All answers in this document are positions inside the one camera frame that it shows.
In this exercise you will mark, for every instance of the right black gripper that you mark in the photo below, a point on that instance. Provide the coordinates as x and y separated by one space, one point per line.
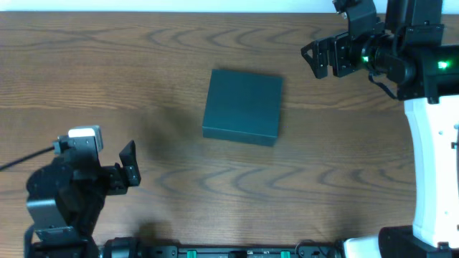
339 54

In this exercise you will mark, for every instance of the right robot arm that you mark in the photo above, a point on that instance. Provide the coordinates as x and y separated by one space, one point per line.
406 46

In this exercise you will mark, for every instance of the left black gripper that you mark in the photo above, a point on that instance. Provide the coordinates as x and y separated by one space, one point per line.
112 182

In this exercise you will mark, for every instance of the black gift box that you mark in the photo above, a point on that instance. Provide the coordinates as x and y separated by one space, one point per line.
243 107

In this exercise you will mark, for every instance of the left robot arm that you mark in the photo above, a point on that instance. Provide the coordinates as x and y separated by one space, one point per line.
65 197

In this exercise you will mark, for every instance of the black mounting rail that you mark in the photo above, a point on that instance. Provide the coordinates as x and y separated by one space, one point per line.
302 251

